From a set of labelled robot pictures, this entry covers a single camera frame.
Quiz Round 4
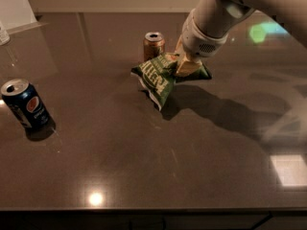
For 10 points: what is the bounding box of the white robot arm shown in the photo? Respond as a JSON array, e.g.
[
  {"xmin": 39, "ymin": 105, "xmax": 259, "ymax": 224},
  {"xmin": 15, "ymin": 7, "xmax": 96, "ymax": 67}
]
[{"xmin": 176, "ymin": 0, "xmax": 307, "ymax": 77}]

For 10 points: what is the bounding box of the green jalapeno chip bag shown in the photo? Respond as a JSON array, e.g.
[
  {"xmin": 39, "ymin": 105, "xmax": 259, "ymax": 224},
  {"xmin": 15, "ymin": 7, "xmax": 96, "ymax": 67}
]
[{"xmin": 130, "ymin": 53, "xmax": 212, "ymax": 110}]

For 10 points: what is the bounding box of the orange soda can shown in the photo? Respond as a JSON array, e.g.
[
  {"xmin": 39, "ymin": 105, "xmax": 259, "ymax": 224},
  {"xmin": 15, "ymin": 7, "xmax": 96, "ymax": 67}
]
[{"xmin": 143, "ymin": 32, "xmax": 165, "ymax": 61}]

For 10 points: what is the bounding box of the white board at corner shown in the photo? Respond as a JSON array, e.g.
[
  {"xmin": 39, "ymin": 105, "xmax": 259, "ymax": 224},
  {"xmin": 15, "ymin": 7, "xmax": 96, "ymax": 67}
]
[{"xmin": 0, "ymin": 0, "xmax": 45, "ymax": 35}]

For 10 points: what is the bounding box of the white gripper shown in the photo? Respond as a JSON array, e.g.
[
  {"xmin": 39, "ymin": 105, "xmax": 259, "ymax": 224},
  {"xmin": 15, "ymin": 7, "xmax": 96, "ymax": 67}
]
[{"xmin": 175, "ymin": 10, "xmax": 228, "ymax": 77}]

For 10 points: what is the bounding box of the blue Pepsi can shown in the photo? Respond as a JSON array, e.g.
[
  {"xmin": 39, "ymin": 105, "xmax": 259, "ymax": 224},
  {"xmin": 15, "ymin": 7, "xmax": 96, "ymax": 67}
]
[{"xmin": 1, "ymin": 79, "xmax": 50, "ymax": 130}]

